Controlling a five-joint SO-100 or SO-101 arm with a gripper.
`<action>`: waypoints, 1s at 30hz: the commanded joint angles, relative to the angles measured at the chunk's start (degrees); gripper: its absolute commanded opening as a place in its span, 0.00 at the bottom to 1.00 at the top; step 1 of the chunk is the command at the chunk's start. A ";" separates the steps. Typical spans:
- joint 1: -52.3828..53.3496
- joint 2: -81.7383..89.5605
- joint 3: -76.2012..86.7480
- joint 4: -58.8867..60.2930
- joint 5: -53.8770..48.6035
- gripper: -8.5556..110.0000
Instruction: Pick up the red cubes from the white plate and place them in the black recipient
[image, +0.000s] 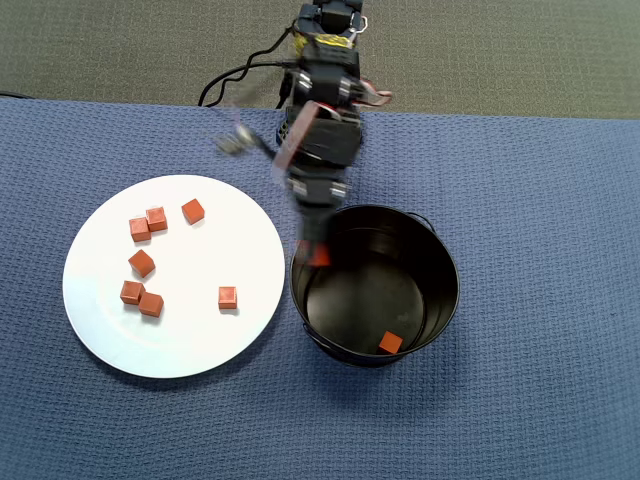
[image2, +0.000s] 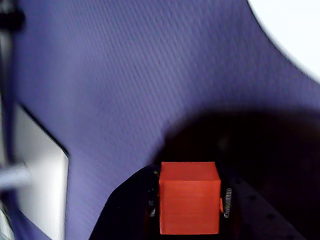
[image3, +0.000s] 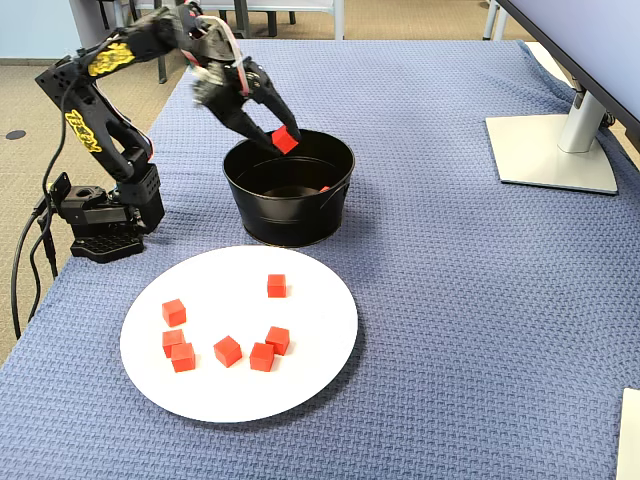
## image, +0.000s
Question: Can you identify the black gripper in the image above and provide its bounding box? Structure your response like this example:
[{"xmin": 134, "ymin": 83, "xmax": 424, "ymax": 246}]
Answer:
[{"xmin": 287, "ymin": 119, "xmax": 362, "ymax": 251}]

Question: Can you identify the white round plate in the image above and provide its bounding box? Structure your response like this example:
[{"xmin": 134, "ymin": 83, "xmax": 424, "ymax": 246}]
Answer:
[{"xmin": 61, "ymin": 174, "xmax": 287, "ymax": 380}]

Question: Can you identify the black metal bucket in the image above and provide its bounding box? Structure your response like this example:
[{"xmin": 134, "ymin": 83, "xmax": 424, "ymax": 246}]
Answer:
[{"xmin": 289, "ymin": 203, "xmax": 461, "ymax": 370}]

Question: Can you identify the small black circuit board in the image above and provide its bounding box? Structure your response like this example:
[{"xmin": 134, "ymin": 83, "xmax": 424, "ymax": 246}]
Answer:
[{"xmin": 214, "ymin": 122, "xmax": 256, "ymax": 157}]

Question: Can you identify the blue woven tablecloth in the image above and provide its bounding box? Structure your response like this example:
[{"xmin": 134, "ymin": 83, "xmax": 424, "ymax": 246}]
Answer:
[{"xmin": 0, "ymin": 96, "xmax": 640, "ymax": 480}]

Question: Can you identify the red white servo wire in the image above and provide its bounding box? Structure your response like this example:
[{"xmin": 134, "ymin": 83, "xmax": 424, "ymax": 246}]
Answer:
[{"xmin": 349, "ymin": 77, "xmax": 394, "ymax": 109}]

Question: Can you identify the thick black cable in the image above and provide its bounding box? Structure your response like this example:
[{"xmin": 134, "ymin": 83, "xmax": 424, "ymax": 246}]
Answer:
[
  {"xmin": 198, "ymin": 59, "xmax": 304, "ymax": 109},
  {"xmin": 204, "ymin": 27, "xmax": 301, "ymax": 109}
]

